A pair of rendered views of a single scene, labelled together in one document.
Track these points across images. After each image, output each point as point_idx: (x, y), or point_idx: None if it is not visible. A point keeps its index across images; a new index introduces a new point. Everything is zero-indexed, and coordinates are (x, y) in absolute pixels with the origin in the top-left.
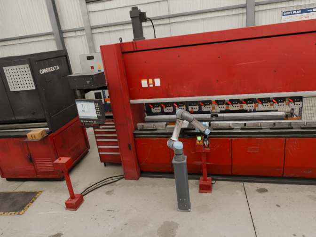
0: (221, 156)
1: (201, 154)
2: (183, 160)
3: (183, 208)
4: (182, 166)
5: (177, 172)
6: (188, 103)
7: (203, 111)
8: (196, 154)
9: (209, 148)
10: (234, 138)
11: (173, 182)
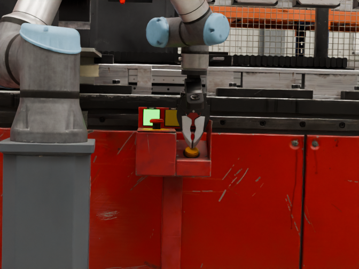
0: (251, 235)
1: (164, 196)
2: (77, 141)
3: None
4: (64, 175)
5: (23, 227)
6: None
7: (160, 56)
8: (124, 227)
9: (210, 157)
10: (321, 136)
11: None
